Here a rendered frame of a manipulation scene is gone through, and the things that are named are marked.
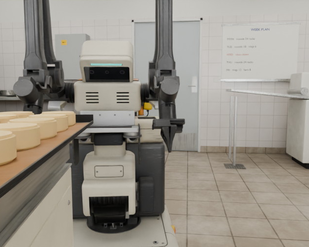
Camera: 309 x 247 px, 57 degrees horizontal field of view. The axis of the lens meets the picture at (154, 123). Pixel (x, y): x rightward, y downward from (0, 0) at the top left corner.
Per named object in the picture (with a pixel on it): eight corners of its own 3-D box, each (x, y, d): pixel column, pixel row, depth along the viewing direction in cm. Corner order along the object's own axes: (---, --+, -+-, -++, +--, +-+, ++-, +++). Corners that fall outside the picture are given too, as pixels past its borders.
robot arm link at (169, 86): (177, 79, 101) (153, 79, 100) (183, 60, 90) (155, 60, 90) (180, 110, 97) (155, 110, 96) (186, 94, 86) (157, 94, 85)
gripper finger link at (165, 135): (186, 148, 86) (184, 120, 90) (163, 149, 86) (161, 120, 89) (183, 154, 93) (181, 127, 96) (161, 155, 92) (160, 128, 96)
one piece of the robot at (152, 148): (72, 220, 175) (67, 83, 166) (161, 217, 179) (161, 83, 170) (58, 250, 142) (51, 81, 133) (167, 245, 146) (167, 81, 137)
